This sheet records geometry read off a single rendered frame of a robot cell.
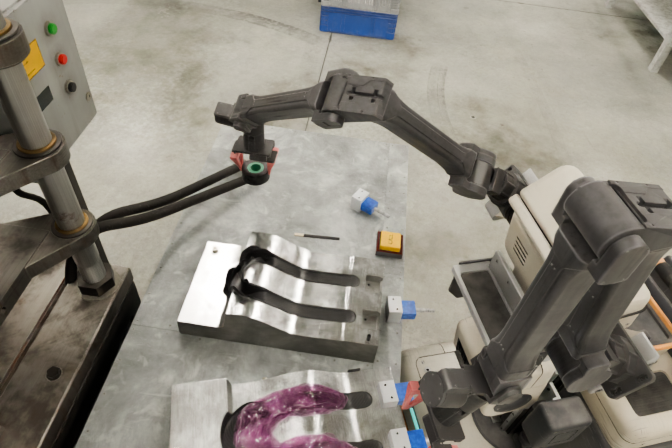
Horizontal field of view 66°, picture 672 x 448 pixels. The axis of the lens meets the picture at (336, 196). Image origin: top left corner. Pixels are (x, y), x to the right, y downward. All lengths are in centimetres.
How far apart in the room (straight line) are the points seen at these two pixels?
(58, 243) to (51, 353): 29
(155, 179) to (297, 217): 147
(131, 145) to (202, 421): 225
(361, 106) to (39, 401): 100
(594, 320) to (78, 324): 120
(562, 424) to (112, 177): 242
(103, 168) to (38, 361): 176
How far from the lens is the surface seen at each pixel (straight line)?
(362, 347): 130
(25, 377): 149
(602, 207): 64
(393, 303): 140
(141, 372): 139
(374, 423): 125
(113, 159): 315
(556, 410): 152
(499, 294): 127
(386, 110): 94
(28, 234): 140
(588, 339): 90
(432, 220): 280
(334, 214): 164
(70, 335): 151
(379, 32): 426
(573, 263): 67
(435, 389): 92
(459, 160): 112
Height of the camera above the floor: 201
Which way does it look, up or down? 46 degrees down
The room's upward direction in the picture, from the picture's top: 7 degrees clockwise
